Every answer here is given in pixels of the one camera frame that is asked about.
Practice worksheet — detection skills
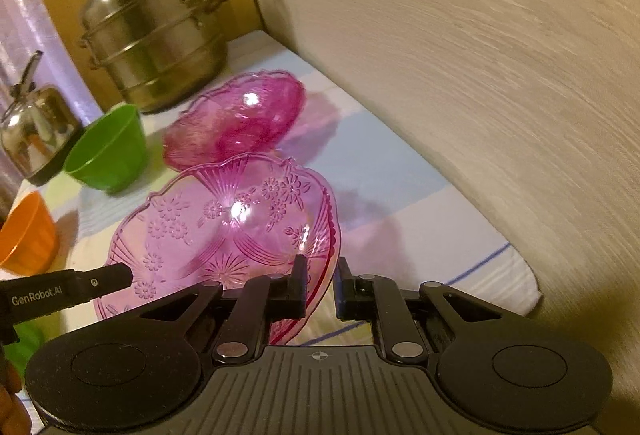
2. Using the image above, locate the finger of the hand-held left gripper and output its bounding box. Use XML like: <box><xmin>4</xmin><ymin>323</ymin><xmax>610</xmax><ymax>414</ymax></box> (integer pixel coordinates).
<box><xmin>74</xmin><ymin>263</ymin><xmax>136</xmax><ymax>305</ymax></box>

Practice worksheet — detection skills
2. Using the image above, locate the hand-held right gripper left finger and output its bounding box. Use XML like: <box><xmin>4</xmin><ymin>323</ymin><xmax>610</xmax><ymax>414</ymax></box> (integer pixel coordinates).
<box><xmin>132</xmin><ymin>255</ymin><xmax>308</xmax><ymax>366</ymax></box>

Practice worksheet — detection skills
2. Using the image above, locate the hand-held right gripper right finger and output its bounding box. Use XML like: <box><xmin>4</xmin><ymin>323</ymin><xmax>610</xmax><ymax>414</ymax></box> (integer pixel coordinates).
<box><xmin>336</xmin><ymin>257</ymin><xmax>503</xmax><ymax>363</ymax></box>

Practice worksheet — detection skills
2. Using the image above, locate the green plastic bowl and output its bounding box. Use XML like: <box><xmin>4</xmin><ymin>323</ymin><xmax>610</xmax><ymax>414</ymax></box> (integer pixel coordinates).
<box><xmin>63</xmin><ymin>104</ymin><xmax>148</xmax><ymax>194</ymax></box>
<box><xmin>4</xmin><ymin>319</ymin><xmax>47</xmax><ymax>373</ymax></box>

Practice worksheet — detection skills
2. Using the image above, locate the orange plastic bowl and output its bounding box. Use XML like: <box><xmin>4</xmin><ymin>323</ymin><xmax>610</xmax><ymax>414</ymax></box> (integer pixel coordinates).
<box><xmin>0</xmin><ymin>191</ymin><xmax>60</xmax><ymax>276</ymax></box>

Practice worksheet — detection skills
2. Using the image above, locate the pink floral glass bowl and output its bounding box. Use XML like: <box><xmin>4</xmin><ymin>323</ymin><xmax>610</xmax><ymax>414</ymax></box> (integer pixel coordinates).
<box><xmin>94</xmin><ymin>154</ymin><xmax>343</xmax><ymax>348</ymax></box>

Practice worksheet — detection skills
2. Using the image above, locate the pink plastic object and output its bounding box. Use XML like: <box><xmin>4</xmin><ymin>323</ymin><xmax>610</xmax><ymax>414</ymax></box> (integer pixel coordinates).
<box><xmin>162</xmin><ymin>71</ymin><xmax>307</xmax><ymax>173</ymax></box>

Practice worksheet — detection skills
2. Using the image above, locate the checked tablecloth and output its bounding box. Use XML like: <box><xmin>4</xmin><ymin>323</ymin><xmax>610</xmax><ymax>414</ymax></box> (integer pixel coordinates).
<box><xmin>0</xmin><ymin>30</ymin><xmax>543</xmax><ymax>416</ymax></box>

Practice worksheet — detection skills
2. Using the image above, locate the stainless steel kettle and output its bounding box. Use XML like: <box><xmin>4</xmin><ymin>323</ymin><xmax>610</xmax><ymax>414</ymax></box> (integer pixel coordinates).
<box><xmin>0</xmin><ymin>51</ymin><xmax>83</xmax><ymax>188</ymax></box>

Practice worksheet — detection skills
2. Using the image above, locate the stainless steel steamer pot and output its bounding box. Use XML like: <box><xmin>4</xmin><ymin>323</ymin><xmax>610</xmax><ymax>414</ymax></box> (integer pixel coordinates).
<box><xmin>77</xmin><ymin>0</ymin><xmax>238</xmax><ymax>116</ymax></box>

